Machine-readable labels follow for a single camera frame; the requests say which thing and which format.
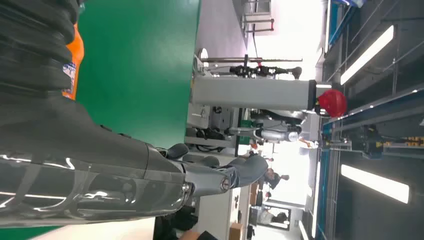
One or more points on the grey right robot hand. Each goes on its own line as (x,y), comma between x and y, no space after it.
(82,165)

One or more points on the green table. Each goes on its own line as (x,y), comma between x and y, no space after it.
(139,66)

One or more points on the small cardboard box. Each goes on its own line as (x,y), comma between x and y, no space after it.
(236,231)

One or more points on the white machine stand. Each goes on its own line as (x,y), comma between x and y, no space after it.
(251,93)

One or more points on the background person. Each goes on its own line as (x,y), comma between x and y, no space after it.
(273,180)

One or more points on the long ceiling light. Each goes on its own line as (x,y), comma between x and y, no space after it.
(374,184)
(367,54)

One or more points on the metal frame rack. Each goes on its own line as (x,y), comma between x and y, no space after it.
(258,20)

